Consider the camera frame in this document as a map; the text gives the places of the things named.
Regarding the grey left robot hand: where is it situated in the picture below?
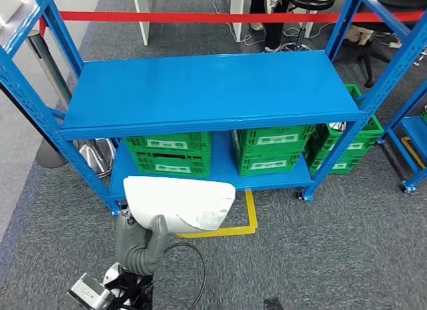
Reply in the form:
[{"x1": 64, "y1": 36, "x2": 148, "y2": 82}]
[{"x1": 115, "y1": 209, "x2": 170, "y2": 277}]

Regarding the white plastic shell part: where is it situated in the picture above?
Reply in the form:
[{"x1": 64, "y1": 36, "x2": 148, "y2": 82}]
[{"x1": 123, "y1": 175, "x2": 236, "y2": 235}]

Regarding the blue metal shelf rack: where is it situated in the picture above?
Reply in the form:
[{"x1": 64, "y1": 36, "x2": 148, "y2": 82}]
[
  {"x1": 378, "y1": 76, "x2": 427, "y2": 194},
  {"x1": 0, "y1": 0, "x2": 427, "y2": 216}
]

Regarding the black robot body part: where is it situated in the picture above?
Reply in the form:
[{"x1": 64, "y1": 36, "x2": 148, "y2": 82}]
[{"x1": 263, "y1": 297, "x2": 285, "y2": 310}]

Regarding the green plastic crate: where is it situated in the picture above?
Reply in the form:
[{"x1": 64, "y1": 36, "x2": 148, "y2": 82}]
[
  {"x1": 303, "y1": 83, "x2": 385, "y2": 177},
  {"x1": 231, "y1": 124, "x2": 315, "y2": 178},
  {"x1": 123, "y1": 132, "x2": 213, "y2": 178}
]

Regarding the yellow floor tape marking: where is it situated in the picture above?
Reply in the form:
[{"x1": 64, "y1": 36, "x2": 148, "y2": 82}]
[{"x1": 177, "y1": 189, "x2": 258, "y2": 239}]

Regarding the red barrier belt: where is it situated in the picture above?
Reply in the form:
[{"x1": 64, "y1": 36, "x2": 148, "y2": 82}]
[{"x1": 39, "y1": 9, "x2": 427, "y2": 38}]

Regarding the white desk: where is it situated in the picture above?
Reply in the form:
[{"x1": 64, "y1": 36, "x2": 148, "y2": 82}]
[{"x1": 132, "y1": 0, "x2": 246, "y2": 47}]

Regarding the person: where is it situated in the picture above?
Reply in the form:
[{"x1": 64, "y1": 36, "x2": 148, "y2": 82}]
[
  {"x1": 249, "y1": 0, "x2": 291, "y2": 53},
  {"x1": 345, "y1": 25, "x2": 375, "y2": 46}
]

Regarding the black office chair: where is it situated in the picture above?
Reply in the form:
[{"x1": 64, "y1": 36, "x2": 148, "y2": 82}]
[{"x1": 333, "y1": 0, "x2": 427, "y2": 89}]

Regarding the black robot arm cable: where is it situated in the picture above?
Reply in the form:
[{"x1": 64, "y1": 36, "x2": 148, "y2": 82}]
[{"x1": 163, "y1": 241, "x2": 208, "y2": 310}]

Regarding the chrome stanchion post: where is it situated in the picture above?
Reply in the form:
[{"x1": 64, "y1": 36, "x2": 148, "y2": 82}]
[{"x1": 26, "y1": 31, "x2": 116, "y2": 179}]

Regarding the white floor cable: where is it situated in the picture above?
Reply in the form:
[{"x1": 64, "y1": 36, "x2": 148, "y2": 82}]
[{"x1": 212, "y1": 0, "x2": 268, "y2": 47}]

